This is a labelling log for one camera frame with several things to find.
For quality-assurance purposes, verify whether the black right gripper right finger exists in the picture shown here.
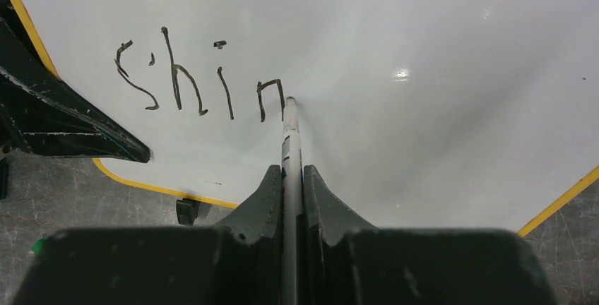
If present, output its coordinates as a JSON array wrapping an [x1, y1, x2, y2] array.
[[303, 165, 377, 247]]

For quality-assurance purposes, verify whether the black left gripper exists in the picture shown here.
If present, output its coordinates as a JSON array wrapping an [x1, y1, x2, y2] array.
[[1, 0, 150, 163]]

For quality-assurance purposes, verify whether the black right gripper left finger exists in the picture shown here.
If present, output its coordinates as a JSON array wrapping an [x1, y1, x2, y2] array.
[[215, 165, 282, 245]]

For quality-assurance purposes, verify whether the black-capped whiteboard marker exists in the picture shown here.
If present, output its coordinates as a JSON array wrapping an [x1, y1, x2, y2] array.
[[280, 97, 303, 304]]

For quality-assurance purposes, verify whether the yellow-framed whiteboard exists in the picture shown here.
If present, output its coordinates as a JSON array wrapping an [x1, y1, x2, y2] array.
[[13, 0, 598, 232]]

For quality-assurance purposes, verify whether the green-capped marker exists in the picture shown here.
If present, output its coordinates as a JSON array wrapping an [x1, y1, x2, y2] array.
[[31, 238, 47, 256]]

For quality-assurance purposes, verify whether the wire whiteboard easel stand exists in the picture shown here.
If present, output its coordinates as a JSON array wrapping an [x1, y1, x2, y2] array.
[[175, 198, 201, 226]]

